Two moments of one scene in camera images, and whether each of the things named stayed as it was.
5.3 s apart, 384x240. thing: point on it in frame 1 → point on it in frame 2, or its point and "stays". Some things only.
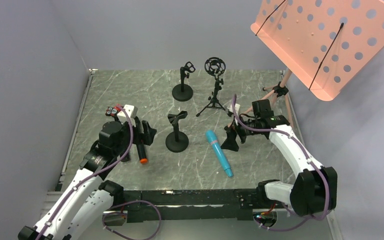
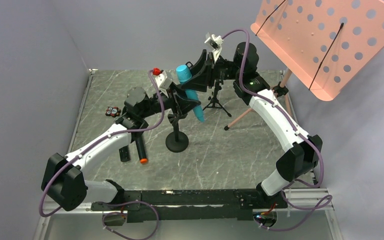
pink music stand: x=329 y=43 stays
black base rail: x=209 y=206 stays
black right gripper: x=239 y=128 → x=210 y=71
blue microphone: x=212 y=136 → x=184 y=73
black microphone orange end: x=141 y=153 stays
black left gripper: x=141 y=133 → x=174 y=98
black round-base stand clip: x=177 y=141 stays
